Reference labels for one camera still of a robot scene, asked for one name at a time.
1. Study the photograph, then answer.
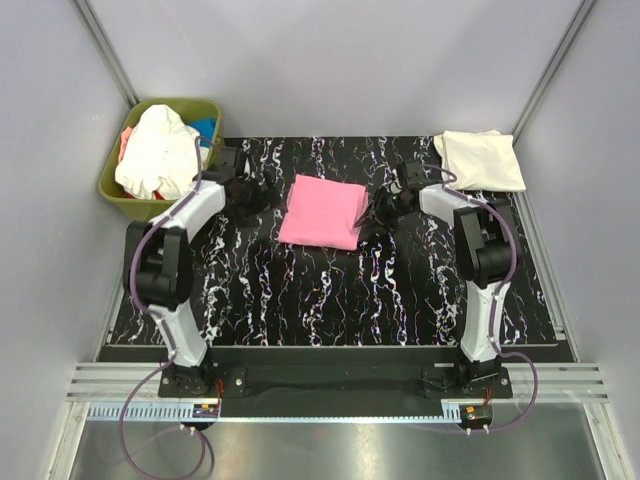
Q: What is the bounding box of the blue garment in basket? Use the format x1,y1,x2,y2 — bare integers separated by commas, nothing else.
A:
188,117,217,148

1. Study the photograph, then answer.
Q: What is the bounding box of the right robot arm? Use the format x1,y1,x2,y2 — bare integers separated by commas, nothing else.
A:
355,184,520,397

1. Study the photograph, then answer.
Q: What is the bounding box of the olive green plastic basket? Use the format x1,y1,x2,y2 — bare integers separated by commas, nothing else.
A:
98,97,224,221

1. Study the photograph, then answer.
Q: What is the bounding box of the aluminium rail frame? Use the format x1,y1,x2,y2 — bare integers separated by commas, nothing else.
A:
66,363,608,424

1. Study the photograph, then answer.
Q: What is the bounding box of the white shirt in basket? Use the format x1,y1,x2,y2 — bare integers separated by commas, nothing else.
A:
115,105,210,201

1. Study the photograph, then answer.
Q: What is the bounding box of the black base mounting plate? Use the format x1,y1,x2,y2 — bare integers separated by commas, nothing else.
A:
158,346,513,421

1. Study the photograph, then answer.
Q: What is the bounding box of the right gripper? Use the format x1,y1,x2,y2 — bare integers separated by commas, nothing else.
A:
355,186,413,234

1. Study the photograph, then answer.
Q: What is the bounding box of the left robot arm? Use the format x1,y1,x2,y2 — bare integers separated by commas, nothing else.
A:
122,171,282,396

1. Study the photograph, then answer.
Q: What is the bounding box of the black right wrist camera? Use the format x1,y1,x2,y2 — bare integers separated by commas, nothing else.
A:
396,159,431,191

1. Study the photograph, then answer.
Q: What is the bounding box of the pink t-shirt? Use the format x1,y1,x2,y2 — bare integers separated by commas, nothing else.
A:
278,174,369,251

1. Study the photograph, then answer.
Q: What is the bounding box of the right aluminium corner post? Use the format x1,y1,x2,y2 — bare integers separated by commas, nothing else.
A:
512,0,599,145

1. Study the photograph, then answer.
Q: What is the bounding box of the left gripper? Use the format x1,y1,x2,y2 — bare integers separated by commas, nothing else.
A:
230,170,287,228

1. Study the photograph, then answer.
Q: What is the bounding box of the folded cream t-shirt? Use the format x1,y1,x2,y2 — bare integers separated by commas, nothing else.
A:
433,130,526,193

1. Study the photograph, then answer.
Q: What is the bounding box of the aluminium corner post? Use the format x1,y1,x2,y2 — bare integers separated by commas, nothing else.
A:
70,0,139,107
512,0,599,145

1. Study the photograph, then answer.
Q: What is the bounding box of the left aluminium corner post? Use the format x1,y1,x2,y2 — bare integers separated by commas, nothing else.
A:
70,0,139,107

